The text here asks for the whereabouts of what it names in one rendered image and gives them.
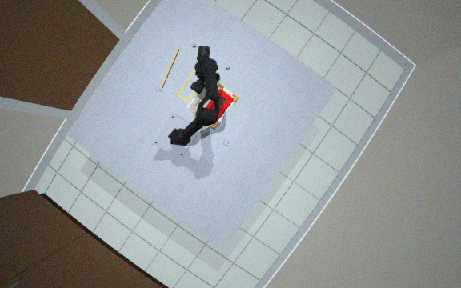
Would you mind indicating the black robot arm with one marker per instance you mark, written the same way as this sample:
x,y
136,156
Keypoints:
x,y
206,67

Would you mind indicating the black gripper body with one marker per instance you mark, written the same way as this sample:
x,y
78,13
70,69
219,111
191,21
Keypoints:
x,y
197,87

